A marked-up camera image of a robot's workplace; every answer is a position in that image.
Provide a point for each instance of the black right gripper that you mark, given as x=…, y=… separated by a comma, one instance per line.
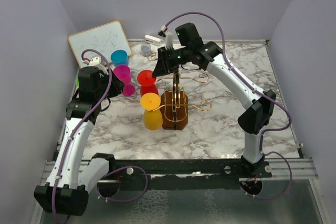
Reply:
x=163, y=67

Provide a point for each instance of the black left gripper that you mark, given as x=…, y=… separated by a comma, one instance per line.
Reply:
x=117, y=86

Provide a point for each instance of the red wine glass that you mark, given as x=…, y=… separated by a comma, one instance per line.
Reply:
x=147, y=82

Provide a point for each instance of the pink wine glass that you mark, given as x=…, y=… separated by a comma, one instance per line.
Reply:
x=123, y=73

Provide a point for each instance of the blue wine glass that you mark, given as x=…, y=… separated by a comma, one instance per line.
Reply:
x=119, y=57

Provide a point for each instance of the yellow wine glass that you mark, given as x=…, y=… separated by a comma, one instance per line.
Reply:
x=152, y=117

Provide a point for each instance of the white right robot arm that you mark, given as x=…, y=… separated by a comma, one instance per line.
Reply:
x=209, y=56

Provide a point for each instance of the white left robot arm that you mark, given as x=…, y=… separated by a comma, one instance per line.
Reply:
x=66, y=190

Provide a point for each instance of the wooden rack base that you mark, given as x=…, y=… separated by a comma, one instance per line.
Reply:
x=174, y=117

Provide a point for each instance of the white eraser box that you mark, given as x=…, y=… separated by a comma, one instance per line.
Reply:
x=152, y=40

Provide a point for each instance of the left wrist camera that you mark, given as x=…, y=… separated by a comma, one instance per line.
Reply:
x=95, y=62

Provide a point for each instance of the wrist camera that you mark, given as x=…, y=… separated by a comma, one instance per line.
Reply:
x=95, y=62
x=168, y=37

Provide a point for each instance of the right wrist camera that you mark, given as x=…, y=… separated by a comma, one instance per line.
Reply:
x=168, y=37

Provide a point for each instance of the gold wire glass rack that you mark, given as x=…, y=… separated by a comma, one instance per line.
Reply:
x=205, y=104

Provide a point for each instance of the small whiteboard gold frame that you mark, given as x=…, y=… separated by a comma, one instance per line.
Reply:
x=105, y=38

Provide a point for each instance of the black mounting rail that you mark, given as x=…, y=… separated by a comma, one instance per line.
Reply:
x=179, y=174

